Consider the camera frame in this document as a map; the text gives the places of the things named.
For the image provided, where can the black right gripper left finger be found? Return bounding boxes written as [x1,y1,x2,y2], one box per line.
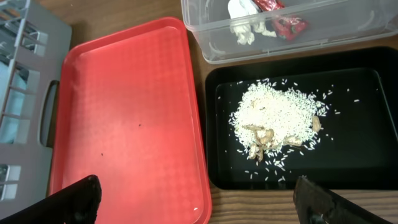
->
[1,175,102,224]

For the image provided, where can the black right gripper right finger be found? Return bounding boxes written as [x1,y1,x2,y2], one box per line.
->
[293,176,389,224]

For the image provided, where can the rice food scraps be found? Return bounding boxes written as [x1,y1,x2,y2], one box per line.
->
[217,77,361,183]

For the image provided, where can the red snack wrapper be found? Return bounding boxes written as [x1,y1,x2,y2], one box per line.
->
[254,0,308,40]

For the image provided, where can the large light blue plate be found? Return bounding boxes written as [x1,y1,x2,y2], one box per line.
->
[1,62,27,144]

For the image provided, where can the black waste tray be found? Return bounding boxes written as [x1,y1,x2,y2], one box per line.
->
[205,47,397,190]

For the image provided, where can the grey dishwasher rack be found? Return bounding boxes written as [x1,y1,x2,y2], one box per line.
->
[1,1,72,218]

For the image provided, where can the red plastic tray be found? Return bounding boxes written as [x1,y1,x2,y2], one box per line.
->
[49,17,212,223]

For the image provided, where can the clear plastic bin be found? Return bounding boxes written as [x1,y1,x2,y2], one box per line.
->
[181,0,397,64]

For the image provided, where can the crumpled white napkin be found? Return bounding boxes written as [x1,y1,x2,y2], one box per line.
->
[228,0,277,45]

